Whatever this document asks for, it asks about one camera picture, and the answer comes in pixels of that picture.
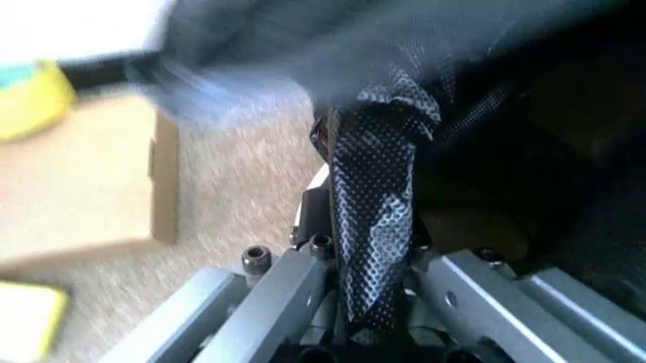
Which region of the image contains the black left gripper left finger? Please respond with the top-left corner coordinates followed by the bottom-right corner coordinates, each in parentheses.
top-left (103, 166), bottom-right (349, 363)

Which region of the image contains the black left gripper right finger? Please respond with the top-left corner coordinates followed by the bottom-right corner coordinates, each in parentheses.
top-left (402, 234), bottom-right (646, 363)

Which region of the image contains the black dotted garbage bag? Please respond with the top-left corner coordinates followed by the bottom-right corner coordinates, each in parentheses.
top-left (123, 0), bottom-right (646, 345)

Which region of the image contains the brown cardboard box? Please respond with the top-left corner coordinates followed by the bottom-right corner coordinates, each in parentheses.
top-left (0, 92), bottom-right (181, 262)

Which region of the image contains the yellow flat sponge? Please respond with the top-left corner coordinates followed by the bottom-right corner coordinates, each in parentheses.
top-left (0, 281), bottom-right (70, 358)

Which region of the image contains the yellow round tub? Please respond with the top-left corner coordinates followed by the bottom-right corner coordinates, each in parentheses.
top-left (0, 58), bottom-right (77, 143)

